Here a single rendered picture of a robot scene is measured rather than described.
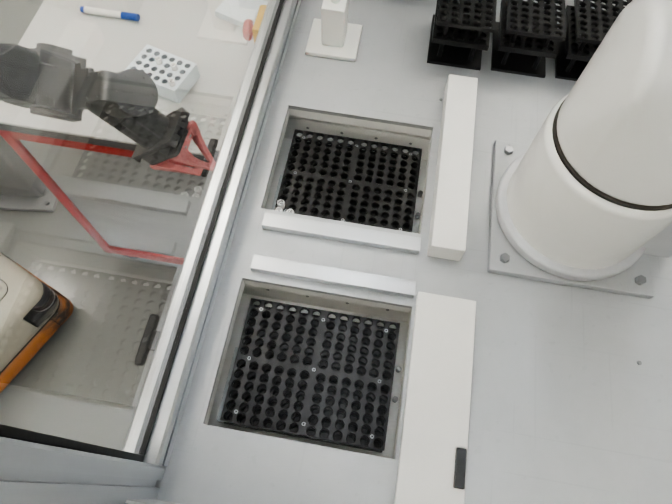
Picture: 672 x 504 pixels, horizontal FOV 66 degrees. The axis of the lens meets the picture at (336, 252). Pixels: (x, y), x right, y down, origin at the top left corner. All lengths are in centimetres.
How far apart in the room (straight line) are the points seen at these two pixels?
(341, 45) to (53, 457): 77
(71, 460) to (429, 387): 42
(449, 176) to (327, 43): 34
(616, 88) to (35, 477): 59
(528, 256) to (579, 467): 28
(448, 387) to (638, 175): 33
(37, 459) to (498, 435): 51
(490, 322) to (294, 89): 50
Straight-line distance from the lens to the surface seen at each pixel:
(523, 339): 76
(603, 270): 81
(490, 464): 71
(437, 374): 70
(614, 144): 61
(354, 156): 89
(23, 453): 41
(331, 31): 96
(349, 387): 74
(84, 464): 49
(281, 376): 74
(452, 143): 83
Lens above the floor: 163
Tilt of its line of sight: 65 degrees down
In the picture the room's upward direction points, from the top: 3 degrees clockwise
